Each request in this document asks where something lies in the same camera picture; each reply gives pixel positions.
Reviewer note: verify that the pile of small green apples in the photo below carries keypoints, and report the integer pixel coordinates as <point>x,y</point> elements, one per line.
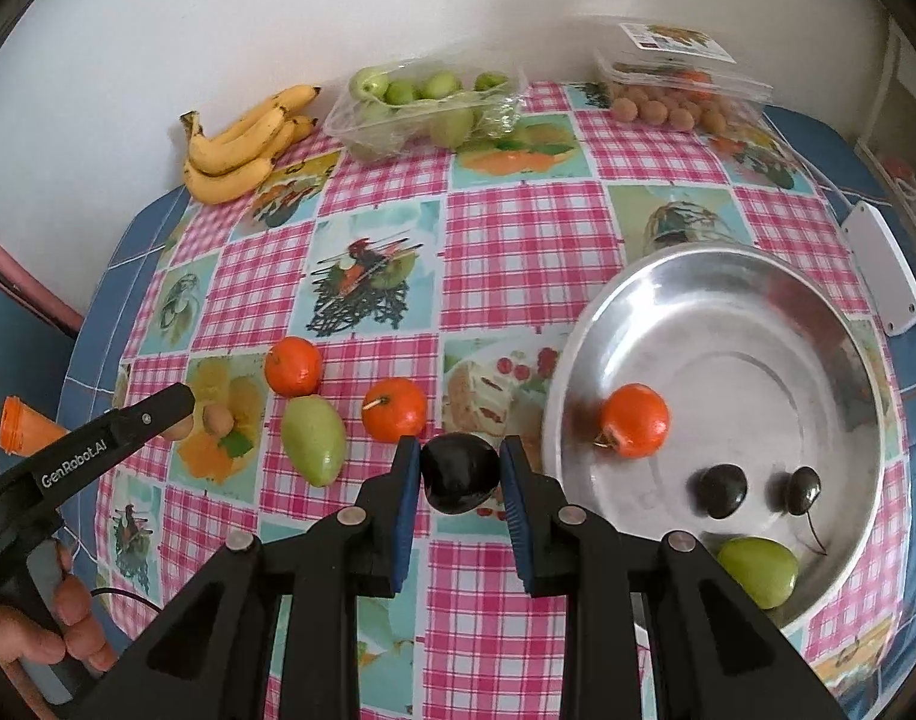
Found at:
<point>368,82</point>

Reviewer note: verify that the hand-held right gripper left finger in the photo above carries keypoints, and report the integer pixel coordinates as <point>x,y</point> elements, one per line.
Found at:
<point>407,517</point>

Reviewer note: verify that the white power box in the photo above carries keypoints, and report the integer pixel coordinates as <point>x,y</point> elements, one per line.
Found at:
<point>881,270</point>

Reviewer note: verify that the orange tangerine with stem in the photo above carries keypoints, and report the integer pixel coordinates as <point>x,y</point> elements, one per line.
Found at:
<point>394,411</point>

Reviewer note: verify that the bunch of yellow bananas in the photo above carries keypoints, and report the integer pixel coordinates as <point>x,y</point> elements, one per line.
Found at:
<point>225,180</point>

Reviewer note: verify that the orange plastic object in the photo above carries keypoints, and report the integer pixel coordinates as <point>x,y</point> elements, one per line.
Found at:
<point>23,427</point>

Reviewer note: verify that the pile of brown longans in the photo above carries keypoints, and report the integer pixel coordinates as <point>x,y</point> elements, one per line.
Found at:
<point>656,109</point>

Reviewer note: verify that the dark purple plum with stem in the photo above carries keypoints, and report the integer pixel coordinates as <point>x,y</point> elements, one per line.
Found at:
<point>802,491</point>

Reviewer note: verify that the clear plastic fruit tray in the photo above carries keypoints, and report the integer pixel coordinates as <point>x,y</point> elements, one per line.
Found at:
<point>368,135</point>

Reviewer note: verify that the single brown longan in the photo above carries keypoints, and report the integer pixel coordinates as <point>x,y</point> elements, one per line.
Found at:
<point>179,432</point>
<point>218,420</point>

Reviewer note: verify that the pink checkered printed tablecloth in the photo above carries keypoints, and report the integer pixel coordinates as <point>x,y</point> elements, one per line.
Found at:
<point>503,240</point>

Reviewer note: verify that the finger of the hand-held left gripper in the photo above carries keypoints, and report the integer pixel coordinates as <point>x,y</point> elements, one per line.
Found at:
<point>161,406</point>

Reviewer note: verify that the person's left hand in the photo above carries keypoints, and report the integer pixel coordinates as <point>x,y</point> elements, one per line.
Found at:
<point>75,607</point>

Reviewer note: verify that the clear clamshell box with label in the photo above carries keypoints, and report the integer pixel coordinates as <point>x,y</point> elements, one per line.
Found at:
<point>750,90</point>

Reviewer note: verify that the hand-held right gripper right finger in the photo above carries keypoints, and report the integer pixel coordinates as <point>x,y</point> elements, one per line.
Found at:
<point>516,517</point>

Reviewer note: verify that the tangerine inside clamshell box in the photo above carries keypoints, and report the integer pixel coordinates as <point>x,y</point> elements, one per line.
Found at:
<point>696,79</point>

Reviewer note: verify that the large steel plate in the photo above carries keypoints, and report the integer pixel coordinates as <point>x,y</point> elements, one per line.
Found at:
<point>728,360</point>

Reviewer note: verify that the green mango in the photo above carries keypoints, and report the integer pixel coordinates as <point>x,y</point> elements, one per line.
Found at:
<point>313,441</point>
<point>757,570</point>

